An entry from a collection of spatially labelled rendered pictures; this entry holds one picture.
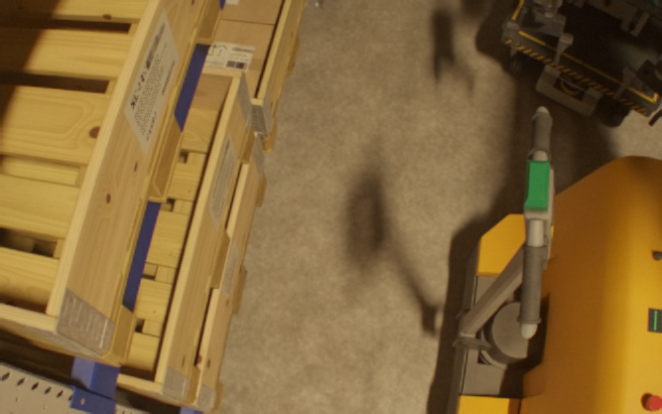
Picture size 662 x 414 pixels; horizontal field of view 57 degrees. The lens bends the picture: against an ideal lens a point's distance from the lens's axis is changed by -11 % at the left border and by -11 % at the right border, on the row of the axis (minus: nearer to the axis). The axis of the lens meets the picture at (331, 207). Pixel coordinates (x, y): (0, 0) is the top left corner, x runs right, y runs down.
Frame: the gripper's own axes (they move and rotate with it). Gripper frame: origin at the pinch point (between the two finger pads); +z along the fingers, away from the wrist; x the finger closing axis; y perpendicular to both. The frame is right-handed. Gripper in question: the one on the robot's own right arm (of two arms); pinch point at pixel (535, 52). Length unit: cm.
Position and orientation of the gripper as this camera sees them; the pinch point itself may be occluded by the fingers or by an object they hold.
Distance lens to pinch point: 203.5
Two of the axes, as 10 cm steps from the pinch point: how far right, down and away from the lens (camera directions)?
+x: -9.3, -2.7, 2.4
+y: 3.6, -6.4, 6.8
